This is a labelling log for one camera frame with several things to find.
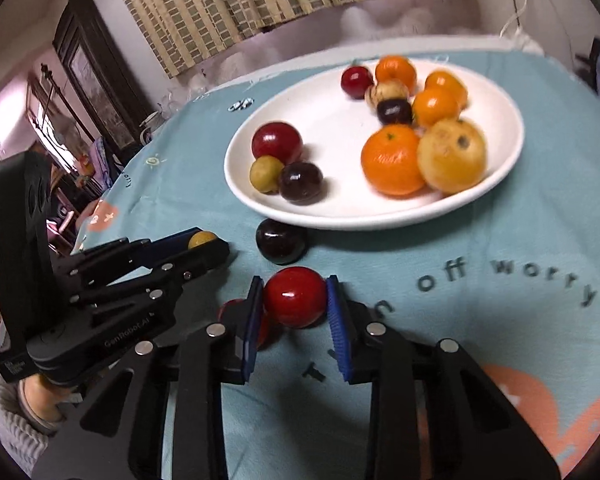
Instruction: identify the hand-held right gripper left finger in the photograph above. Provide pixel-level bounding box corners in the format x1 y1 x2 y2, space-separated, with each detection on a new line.
32 275 266 480

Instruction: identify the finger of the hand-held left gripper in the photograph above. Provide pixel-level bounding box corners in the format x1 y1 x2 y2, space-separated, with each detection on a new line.
55 227 202 281
70 241 230 331

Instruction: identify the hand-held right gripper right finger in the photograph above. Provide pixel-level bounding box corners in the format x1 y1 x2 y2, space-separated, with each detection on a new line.
325 275 563 480

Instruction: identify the yellow-green plum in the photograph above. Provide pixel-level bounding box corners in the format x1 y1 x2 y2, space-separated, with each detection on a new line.
188 230 219 250
249 155 286 194

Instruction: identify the red plum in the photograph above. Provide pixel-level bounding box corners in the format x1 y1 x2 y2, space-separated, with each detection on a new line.
341 65 375 100
263 266 328 330
251 121 304 165
217 299 272 351

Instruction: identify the white plate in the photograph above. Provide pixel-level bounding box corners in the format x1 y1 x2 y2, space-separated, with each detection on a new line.
224 57 525 231

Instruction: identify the tan round pear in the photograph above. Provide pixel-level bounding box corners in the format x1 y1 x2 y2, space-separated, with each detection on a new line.
417 117 488 195

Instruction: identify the orange mandarin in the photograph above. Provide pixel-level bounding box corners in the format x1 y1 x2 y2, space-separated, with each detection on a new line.
424 70 469 108
375 56 417 92
361 124 427 197
411 87 461 128

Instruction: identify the person's left forearm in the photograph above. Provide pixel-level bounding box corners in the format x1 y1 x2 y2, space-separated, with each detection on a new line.
0 370 81 461

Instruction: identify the dark purple plum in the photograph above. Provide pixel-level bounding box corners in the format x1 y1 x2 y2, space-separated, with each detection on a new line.
376 99 414 126
256 219 308 265
278 161 325 206

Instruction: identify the teal printed tablecloth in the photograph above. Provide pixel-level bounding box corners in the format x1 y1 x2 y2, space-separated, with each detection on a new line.
70 50 600 480

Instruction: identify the dark wooden cabinet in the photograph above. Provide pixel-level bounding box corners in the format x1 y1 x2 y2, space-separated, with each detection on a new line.
52 0 156 148

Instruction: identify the small beige longan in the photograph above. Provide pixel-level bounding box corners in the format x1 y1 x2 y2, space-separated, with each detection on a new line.
365 80 410 110

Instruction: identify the white power cable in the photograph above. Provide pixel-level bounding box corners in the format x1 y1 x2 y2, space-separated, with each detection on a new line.
500 0 531 38

